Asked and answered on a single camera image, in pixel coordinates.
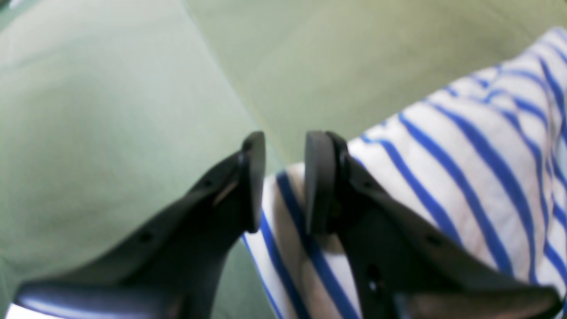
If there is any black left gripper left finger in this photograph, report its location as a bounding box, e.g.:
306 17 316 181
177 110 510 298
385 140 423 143
13 131 266 319

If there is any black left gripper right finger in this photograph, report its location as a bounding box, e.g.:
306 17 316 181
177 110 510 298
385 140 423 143
304 131 563 319

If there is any blue white striped t-shirt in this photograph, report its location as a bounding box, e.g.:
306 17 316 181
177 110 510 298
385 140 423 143
243 27 567 319

